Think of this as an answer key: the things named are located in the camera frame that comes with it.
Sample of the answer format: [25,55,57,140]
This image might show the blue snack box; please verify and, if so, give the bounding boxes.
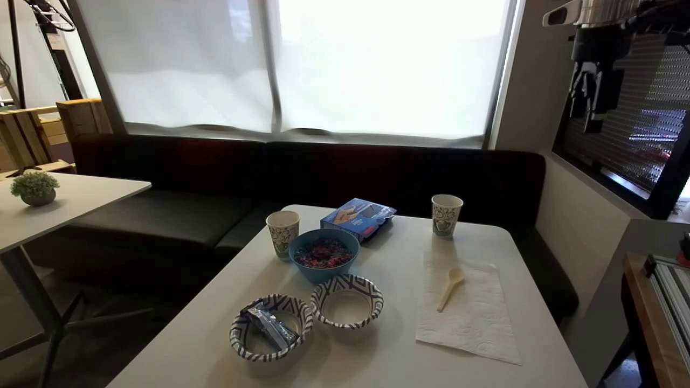
[322,198,397,243]

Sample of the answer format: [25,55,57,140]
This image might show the white paper napkin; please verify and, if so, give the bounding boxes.
[417,252,520,365]

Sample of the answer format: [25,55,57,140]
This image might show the cream plastic spoon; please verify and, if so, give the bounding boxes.
[435,267,464,312]

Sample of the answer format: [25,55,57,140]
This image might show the wooden side cabinet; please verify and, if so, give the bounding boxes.
[600,255,690,388]

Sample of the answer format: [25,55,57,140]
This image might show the black bench sofa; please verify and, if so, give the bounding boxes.
[29,131,580,325]

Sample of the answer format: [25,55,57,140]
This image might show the small potted green plant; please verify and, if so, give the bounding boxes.
[11,172,60,207]

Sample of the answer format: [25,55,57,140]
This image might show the empty patterned paper bowl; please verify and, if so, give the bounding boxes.
[311,273,383,332]

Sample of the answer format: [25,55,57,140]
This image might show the blue bowl with candies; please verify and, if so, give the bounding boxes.
[288,229,360,285]

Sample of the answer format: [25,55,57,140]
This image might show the patterned paper cup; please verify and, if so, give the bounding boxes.
[431,195,464,238]
[265,211,300,260]

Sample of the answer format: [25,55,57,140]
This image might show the dark framed wall monitor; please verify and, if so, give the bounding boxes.
[555,25,690,218]

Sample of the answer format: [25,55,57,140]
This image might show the white side table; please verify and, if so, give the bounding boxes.
[0,172,150,388]

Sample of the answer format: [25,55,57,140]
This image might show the wooden crate shelf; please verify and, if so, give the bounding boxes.
[0,100,115,177]

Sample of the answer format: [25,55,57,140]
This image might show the patterned bowl with packet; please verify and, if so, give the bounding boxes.
[228,294,314,362]

